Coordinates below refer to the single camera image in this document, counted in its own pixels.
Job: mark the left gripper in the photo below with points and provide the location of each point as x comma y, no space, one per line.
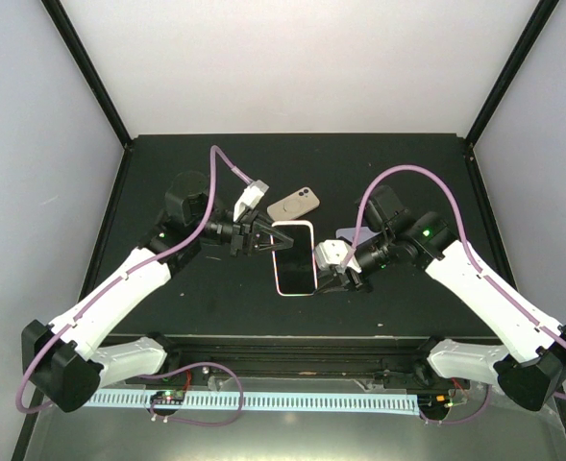
249,234

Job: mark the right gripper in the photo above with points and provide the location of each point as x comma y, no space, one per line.
347,277

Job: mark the pink phone case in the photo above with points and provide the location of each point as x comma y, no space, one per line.
293,259

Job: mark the beige cased phone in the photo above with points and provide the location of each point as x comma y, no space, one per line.
294,206

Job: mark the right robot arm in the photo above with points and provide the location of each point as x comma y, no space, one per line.
529,365

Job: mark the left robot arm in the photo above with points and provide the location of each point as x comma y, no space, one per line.
66,359

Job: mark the small circuit board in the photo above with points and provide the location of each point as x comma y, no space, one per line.
168,397

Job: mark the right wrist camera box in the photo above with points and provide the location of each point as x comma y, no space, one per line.
335,256

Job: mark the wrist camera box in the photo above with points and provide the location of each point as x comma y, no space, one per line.
335,256
249,199

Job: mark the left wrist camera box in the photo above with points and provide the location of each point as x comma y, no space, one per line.
249,199

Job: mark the light blue slotted cable duct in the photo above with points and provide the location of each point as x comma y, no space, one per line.
263,401

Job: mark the left black frame post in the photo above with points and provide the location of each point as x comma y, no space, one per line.
71,39

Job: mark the black frame post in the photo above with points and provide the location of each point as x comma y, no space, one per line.
538,20
71,39

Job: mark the right black frame post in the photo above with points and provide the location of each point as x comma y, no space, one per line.
538,20

